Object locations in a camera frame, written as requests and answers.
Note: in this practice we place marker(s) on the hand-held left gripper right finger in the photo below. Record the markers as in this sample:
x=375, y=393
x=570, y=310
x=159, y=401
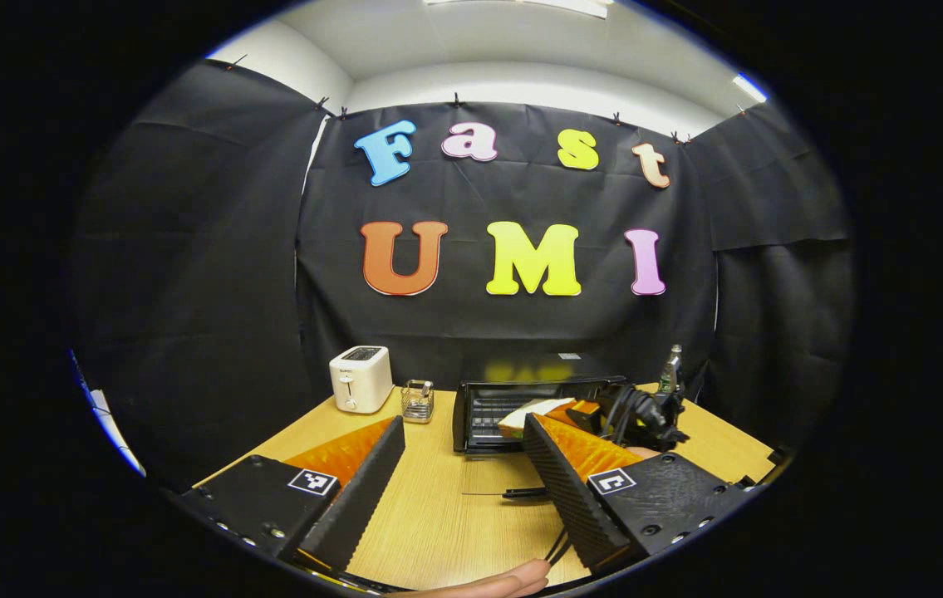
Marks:
x=562, y=490

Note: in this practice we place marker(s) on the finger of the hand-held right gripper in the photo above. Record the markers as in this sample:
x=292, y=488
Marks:
x=583, y=413

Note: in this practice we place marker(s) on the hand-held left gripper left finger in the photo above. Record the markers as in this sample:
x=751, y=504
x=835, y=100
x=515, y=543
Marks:
x=363, y=490

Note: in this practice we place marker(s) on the toast lettuce sandwich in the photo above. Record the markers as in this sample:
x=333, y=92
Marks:
x=529, y=413

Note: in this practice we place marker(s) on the black electric oven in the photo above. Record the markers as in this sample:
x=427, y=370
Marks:
x=479, y=415

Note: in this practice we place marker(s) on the clear plastic water bottle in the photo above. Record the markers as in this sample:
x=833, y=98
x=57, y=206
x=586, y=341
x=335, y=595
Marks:
x=670, y=374

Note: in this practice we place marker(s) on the small clear glass holder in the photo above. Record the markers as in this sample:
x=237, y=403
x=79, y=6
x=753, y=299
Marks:
x=419, y=403

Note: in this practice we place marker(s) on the white toaster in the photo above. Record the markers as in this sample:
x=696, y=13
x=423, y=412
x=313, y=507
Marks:
x=361, y=380

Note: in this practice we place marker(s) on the black backdrop cloth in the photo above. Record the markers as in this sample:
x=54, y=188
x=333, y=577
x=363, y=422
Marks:
x=454, y=332

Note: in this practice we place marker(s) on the small ceiling light panel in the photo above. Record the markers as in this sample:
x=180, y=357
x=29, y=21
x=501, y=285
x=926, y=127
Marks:
x=749, y=87

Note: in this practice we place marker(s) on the row of black cloth clips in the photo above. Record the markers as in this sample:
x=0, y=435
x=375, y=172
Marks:
x=321, y=103

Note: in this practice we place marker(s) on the large ceiling light panel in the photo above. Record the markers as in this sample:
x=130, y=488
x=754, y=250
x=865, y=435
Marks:
x=521, y=5

